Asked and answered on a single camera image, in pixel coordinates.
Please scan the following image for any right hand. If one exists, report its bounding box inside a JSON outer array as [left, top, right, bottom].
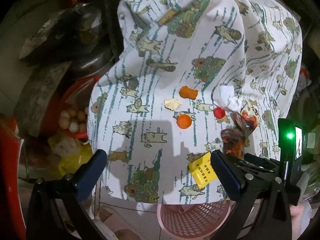
[[290, 202, 312, 240]]

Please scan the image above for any yellow plastic bag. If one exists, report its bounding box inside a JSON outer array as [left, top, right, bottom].
[[48, 134, 93, 176]]

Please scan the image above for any red bowl with eggs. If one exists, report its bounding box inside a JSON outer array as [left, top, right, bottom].
[[50, 76, 99, 139]]

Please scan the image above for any pink plastic trash basket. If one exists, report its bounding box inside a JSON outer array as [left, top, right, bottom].
[[157, 199, 233, 239]]

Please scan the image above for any white tissue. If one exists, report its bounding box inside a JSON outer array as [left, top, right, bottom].
[[212, 85, 244, 112]]

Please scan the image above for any red foil wrapper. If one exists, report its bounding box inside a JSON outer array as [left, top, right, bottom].
[[221, 128, 245, 159]]

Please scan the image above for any orange peel piece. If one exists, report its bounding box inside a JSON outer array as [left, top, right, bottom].
[[179, 86, 198, 100]]

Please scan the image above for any red snack wrapper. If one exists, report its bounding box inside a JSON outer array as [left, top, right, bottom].
[[230, 102, 260, 137]]

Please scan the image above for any orange bottle cap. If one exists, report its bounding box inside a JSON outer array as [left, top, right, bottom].
[[177, 114, 192, 129]]

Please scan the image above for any red bottle cap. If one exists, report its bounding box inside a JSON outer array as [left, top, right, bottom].
[[213, 107, 226, 119]]

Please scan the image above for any cat print white cloth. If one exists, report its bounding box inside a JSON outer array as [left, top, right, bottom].
[[87, 0, 303, 204]]

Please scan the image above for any yellow sachet packet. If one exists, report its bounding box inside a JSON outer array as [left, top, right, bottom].
[[188, 152, 217, 189]]

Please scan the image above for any dark metal pot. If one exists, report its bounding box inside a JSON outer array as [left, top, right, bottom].
[[19, 3, 113, 80]]

